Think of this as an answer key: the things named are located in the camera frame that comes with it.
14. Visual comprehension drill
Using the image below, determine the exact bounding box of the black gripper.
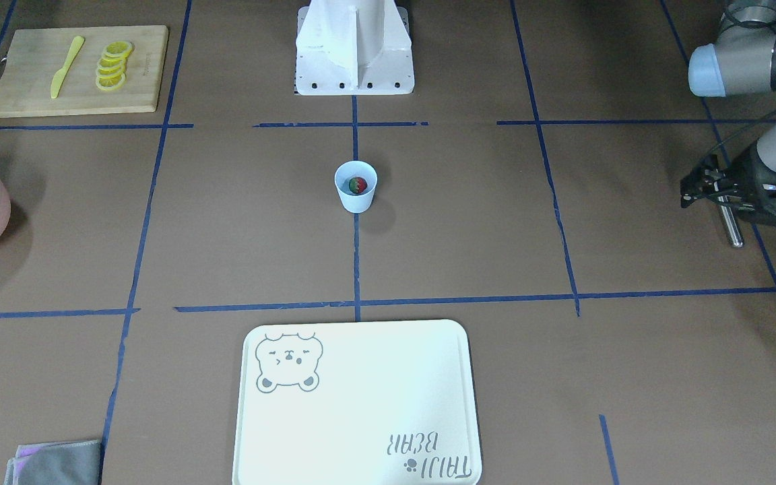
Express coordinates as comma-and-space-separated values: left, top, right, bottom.
680, 145, 776, 209

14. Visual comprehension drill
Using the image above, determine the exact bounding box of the steel muddler black tip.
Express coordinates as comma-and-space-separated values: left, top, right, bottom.
719, 206, 744, 249

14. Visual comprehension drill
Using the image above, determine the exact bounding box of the red strawberry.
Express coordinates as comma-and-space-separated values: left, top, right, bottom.
347, 177, 369, 195

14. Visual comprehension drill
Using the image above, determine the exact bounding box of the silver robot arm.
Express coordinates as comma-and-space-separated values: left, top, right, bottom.
681, 1, 776, 218

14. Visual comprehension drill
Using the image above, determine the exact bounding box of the light blue cup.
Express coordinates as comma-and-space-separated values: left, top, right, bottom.
333, 160, 378, 214

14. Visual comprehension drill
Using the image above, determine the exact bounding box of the cream bear tray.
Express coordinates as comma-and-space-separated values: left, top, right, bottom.
231, 319, 483, 484

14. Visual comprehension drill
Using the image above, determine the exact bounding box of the lemon slices row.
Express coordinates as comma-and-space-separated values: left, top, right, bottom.
95, 40, 133, 92

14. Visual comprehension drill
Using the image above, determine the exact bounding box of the wooden cutting board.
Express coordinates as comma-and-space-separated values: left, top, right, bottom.
0, 25, 169, 119

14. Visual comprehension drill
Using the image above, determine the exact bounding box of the yellow plastic knife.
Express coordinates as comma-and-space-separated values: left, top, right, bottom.
49, 36, 84, 100

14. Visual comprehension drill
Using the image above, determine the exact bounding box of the grey folded cloth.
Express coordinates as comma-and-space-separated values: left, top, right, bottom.
3, 439, 102, 484

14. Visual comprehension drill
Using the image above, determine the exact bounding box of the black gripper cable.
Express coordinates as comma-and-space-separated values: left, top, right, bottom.
710, 94, 776, 169

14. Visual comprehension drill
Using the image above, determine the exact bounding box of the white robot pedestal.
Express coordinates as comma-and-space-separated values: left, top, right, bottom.
294, 1, 416, 96

